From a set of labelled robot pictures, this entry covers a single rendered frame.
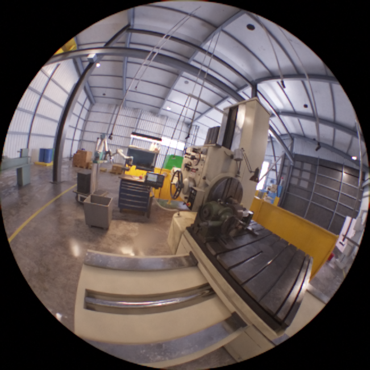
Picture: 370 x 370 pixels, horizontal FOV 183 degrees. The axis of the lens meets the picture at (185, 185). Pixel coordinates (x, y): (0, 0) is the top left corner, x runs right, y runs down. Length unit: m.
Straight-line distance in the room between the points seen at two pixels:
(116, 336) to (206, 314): 0.59
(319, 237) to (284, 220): 1.10
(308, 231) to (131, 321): 3.21
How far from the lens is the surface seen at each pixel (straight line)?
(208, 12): 7.27
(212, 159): 1.34
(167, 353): 0.84
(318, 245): 3.26
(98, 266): 1.05
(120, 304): 0.91
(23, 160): 5.56
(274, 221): 3.34
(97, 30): 10.51
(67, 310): 1.78
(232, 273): 0.87
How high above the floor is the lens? 1.56
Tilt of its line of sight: 10 degrees down
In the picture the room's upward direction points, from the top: 15 degrees clockwise
